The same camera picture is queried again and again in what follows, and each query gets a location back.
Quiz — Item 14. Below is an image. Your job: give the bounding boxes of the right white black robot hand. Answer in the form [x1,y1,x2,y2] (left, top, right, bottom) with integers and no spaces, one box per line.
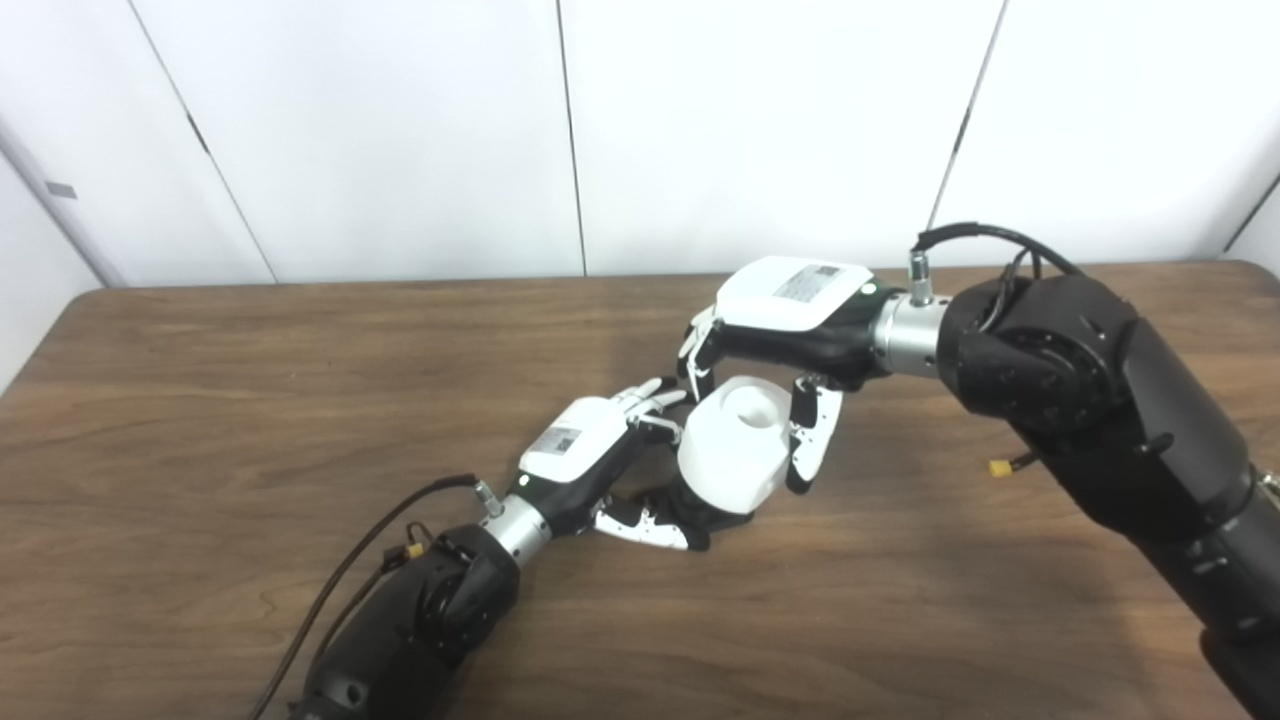
[677,256,906,496]

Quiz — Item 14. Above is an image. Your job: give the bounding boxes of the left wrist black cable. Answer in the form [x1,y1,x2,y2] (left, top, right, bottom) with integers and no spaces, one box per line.
[248,474,504,720]

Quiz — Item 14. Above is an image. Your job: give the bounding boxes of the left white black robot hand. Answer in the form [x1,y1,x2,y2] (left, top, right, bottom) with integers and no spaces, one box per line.
[508,377,713,553]

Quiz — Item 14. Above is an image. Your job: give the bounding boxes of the thin cable with yellow connector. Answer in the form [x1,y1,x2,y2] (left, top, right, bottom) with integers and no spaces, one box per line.
[310,520,437,683]

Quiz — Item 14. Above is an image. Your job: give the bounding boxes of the round white cylinder piece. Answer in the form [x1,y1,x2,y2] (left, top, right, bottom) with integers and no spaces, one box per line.
[677,376,793,516]

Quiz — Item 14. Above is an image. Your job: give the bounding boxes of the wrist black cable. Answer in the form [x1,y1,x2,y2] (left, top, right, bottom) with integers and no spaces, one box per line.
[908,222,1087,307]
[248,474,504,720]

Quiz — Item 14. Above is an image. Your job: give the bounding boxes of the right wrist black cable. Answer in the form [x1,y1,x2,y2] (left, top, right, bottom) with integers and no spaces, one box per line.
[908,222,1087,307]

